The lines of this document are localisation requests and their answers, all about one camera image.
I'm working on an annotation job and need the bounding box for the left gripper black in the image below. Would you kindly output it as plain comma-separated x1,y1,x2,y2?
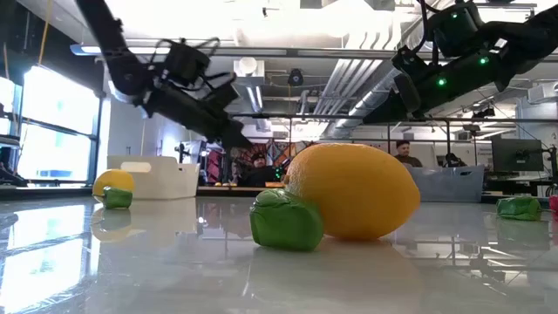
142,82,254,149

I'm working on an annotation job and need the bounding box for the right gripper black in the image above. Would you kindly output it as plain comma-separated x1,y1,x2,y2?
361,72,459,125

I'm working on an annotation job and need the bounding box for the small green pepper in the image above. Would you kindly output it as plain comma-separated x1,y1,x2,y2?
102,186,134,211
495,195,543,222
248,188,325,253

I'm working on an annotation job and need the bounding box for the small yellow lemon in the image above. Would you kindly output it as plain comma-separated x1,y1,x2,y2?
92,168,136,202

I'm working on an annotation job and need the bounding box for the person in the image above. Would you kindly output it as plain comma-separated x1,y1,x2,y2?
241,151,281,188
393,139,424,169

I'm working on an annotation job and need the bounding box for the white round ceiling device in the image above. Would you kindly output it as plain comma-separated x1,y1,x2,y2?
233,56,266,87

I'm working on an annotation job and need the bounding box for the black ceiling spotlight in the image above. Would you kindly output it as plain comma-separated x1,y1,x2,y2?
286,68,305,87

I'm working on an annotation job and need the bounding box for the white plastic basket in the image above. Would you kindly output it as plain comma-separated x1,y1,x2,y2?
106,154,201,201

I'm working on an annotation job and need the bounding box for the large orange-yellow lemon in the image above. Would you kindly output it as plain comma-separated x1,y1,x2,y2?
282,142,422,242

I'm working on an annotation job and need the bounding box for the grey plastic basket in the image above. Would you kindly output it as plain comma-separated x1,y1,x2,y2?
405,163,486,204

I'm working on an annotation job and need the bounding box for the long ceiling light strip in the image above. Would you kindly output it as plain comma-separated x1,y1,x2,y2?
69,43,396,60

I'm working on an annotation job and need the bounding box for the black computer monitor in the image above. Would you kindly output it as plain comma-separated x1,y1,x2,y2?
491,138,545,174

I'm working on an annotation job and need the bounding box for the large glass window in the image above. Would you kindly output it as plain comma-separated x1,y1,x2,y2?
0,65,102,187

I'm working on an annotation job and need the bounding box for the colourful wall mural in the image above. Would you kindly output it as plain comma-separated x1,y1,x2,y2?
206,139,317,188

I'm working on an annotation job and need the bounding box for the ribbed metal ceiling duct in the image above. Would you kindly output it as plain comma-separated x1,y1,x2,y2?
312,58,393,117

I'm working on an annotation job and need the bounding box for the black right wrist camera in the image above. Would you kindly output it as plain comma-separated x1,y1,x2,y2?
391,44,431,79

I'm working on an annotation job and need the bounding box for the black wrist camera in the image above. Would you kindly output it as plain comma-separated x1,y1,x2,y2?
391,44,431,79
161,38,213,87

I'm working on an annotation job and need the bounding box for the black metal rack frame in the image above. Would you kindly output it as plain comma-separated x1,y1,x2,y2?
230,112,558,187

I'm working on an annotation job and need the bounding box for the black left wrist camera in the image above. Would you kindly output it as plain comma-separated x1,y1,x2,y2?
161,38,213,87

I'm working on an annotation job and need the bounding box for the large white ceiling duct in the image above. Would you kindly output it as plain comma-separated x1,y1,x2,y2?
233,12,393,50

